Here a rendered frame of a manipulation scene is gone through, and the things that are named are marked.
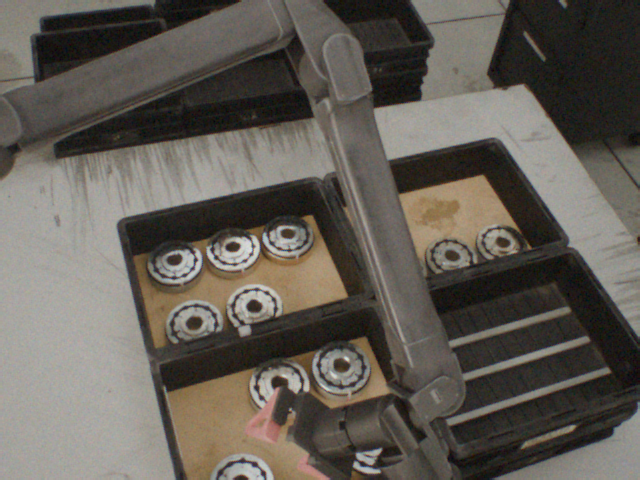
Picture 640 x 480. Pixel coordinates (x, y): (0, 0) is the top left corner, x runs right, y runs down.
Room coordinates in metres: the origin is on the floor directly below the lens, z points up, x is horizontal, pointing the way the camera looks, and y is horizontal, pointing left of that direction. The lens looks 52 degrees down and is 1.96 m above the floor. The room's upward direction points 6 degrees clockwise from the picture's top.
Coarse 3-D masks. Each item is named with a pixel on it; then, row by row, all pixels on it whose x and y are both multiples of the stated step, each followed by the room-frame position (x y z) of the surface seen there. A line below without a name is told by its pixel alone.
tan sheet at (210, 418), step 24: (216, 384) 0.54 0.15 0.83; (240, 384) 0.55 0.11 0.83; (384, 384) 0.58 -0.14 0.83; (192, 408) 0.49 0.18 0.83; (216, 408) 0.50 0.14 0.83; (240, 408) 0.50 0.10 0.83; (192, 432) 0.45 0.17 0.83; (216, 432) 0.46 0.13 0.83; (240, 432) 0.46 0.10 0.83; (192, 456) 0.41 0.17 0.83; (216, 456) 0.42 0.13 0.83; (264, 456) 0.43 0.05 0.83; (288, 456) 0.43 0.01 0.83
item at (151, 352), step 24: (240, 192) 0.89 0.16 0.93; (264, 192) 0.90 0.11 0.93; (144, 216) 0.81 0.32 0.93; (336, 216) 0.86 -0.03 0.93; (120, 240) 0.75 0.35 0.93; (360, 264) 0.76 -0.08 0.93; (144, 312) 0.61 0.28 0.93; (312, 312) 0.64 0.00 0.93; (144, 336) 0.57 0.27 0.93; (216, 336) 0.58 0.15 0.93
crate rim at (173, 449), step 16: (352, 304) 0.67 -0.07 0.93; (368, 304) 0.67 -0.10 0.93; (304, 320) 0.63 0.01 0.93; (320, 320) 0.63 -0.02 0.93; (240, 336) 0.58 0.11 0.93; (256, 336) 0.59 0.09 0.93; (176, 352) 0.54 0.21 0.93; (192, 352) 0.55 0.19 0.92; (160, 384) 0.48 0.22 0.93; (160, 400) 0.46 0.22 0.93; (160, 416) 0.43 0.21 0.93; (176, 448) 0.39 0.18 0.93; (176, 464) 0.36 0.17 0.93
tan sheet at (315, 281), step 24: (144, 264) 0.77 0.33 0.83; (264, 264) 0.80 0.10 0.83; (312, 264) 0.82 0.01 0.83; (144, 288) 0.72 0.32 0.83; (216, 288) 0.74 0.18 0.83; (288, 288) 0.75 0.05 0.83; (312, 288) 0.76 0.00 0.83; (336, 288) 0.77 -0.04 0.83; (168, 312) 0.67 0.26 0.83; (288, 312) 0.70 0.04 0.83
